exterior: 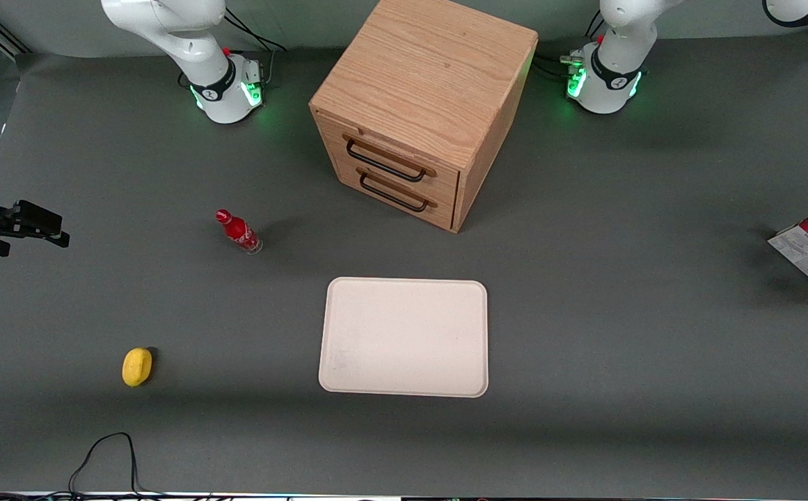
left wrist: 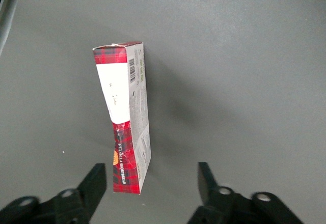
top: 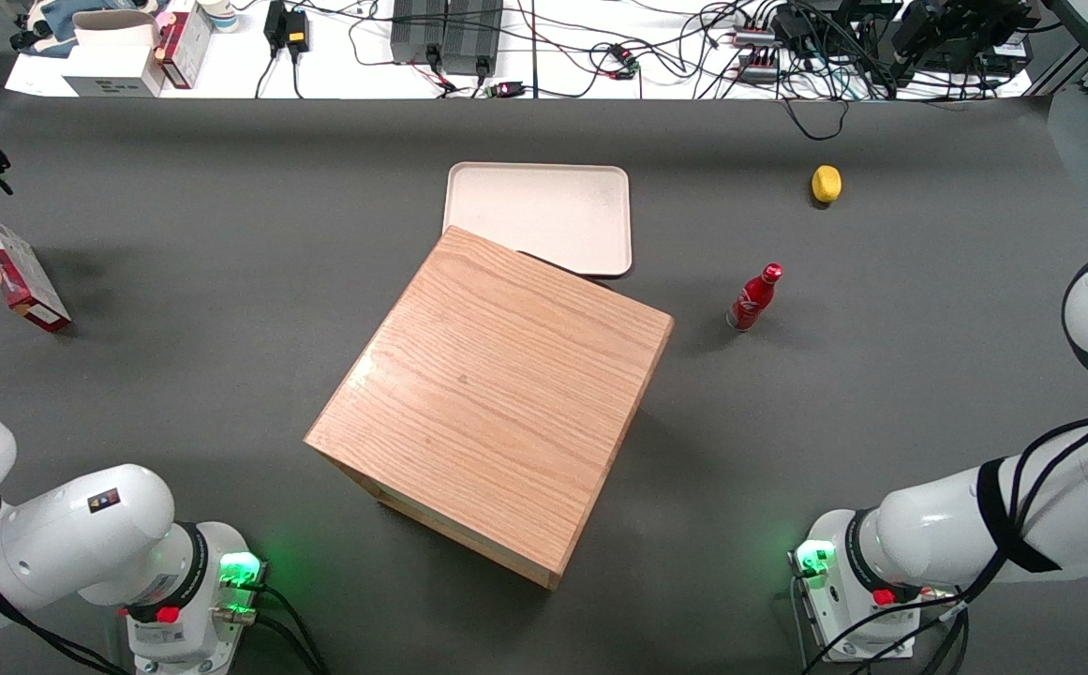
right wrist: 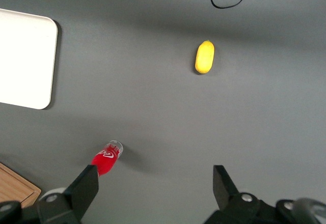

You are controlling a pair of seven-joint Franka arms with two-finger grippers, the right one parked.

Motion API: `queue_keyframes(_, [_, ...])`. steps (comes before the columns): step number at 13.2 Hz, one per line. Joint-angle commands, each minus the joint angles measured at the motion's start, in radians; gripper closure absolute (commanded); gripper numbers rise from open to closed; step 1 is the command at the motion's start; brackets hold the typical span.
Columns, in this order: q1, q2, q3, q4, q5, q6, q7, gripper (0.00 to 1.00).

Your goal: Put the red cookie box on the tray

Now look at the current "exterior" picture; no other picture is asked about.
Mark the aluminium frame rail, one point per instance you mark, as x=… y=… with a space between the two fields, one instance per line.
x=7 y=38

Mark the wooden drawer cabinet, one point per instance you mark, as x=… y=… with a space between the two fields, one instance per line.
x=424 y=69

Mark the beige plastic tray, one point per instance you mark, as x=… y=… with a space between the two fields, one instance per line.
x=404 y=337

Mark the wooden drawer front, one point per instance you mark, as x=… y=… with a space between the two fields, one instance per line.
x=404 y=198
x=404 y=149

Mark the yellow lemon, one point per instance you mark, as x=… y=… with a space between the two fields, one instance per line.
x=136 y=367

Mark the dark grey table mat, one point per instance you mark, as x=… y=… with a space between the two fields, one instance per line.
x=654 y=348

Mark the red cola bottle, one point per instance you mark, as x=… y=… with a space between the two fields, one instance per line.
x=238 y=230

